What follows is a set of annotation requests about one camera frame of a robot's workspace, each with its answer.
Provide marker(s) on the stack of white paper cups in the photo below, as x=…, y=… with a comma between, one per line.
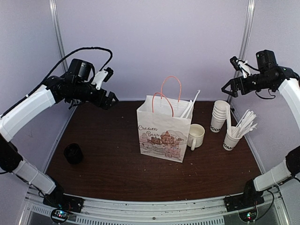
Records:
x=218, y=115

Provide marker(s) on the paper cup holding straws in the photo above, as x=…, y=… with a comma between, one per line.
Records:
x=230, y=142

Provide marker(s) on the cream ribbed ceramic mug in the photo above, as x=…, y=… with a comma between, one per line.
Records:
x=195, y=136

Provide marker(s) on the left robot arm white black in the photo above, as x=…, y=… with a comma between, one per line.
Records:
x=75, y=84

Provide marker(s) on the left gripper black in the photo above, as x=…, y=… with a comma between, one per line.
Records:
x=106, y=104

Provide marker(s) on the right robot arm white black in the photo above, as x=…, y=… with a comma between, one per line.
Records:
x=272, y=77

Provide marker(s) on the stack of black cup lids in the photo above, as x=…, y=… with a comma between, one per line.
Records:
x=73, y=154

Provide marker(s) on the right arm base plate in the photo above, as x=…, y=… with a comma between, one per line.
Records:
x=238, y=202

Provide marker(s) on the left aluminium wall post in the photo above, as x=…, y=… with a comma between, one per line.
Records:
x=55, y=20

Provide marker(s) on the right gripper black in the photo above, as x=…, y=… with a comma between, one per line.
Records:
x=234, y=82

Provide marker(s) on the aluminium front rail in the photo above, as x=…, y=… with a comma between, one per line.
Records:
x=219, y=209

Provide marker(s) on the right aluminium wall post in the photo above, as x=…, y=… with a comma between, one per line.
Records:
x=247, y=29

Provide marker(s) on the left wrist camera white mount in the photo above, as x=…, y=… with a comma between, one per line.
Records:
x=101, y=77

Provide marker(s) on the bundle of white straws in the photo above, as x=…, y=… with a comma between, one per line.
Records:
x=244, y=125

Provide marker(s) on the aluminium wall post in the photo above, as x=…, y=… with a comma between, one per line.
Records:
x=247, y=29
x=55, y=20

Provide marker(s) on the white paper takeout bag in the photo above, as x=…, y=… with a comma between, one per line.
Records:
x=161, y=131

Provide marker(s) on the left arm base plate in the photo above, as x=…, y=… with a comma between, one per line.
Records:
x=63, y=202

